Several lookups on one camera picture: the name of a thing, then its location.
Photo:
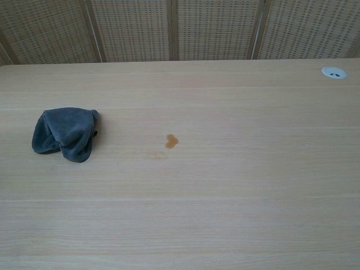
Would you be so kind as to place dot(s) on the amber liquid spill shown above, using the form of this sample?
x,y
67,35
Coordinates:
x,y
171,142

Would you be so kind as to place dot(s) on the woven bamboo screen panel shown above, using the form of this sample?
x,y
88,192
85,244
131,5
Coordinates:
x,y
216,28
3,54
47,31
132,28
309,28

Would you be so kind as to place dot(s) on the dark grey cloth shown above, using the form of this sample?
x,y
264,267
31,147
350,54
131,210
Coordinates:
x,y
67,132

